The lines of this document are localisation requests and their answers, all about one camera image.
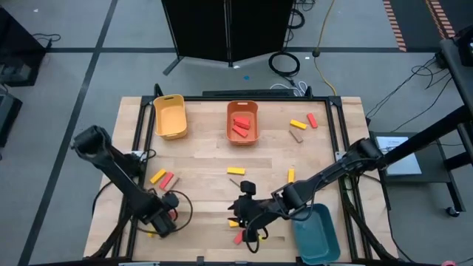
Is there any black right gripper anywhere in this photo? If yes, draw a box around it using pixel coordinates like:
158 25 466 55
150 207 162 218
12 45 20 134
228 194 278 242

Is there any yellow plastic bin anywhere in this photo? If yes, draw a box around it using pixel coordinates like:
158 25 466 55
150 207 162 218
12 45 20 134
152 93 188 141

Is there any black side cart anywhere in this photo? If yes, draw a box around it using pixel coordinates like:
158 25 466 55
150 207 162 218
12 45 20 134
369 131 466 219

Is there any black equipment box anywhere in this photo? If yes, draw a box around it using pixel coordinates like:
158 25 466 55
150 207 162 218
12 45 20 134
0 92 23 149

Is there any black diagonal rig beam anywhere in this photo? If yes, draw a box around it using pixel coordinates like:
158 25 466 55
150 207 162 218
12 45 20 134
382 105 473 167

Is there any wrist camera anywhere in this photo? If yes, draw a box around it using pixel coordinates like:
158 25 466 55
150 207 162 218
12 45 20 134
161 191 180 210
239 180 257 197

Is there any orange plastic bin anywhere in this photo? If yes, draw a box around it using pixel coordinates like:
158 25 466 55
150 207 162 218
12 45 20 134
225 100 260 146

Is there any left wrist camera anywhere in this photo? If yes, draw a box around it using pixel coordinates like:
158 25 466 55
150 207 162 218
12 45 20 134
161 191 180 210

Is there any black equipment cabinet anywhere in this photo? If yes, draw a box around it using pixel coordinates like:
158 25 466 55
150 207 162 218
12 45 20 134
0 7 47 88

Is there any coiled black floor cable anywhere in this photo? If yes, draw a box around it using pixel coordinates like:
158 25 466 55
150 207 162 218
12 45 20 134
268 51 301 78

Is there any black table frame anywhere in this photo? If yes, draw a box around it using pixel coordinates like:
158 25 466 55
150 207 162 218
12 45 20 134
86 83 400 266

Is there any white sheet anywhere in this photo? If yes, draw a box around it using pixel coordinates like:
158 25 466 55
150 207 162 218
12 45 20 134
375 135 423 177

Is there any black rig post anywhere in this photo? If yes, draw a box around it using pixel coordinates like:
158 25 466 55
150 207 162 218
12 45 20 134
438 36 473 156

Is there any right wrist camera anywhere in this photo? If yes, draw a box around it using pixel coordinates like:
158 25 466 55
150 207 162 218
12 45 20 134
239 180 257 197

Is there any black flat bar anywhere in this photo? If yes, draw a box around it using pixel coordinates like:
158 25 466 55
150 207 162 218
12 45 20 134
202 89 293 98

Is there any black folding partition screen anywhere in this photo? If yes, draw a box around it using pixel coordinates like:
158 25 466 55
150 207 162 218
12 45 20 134
160 0 296 77

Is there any black floor cable loop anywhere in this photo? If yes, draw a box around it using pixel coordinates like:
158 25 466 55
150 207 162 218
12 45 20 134
286 7 307 30

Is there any white floor cable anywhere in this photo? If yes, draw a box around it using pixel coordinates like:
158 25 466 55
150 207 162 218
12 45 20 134
269 80 308 98

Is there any teal plastic bin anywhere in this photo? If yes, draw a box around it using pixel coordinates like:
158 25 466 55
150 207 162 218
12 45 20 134
290 202 341 266

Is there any yellow extension cord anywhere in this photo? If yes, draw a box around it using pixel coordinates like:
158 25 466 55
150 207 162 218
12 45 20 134
313 0 338 96

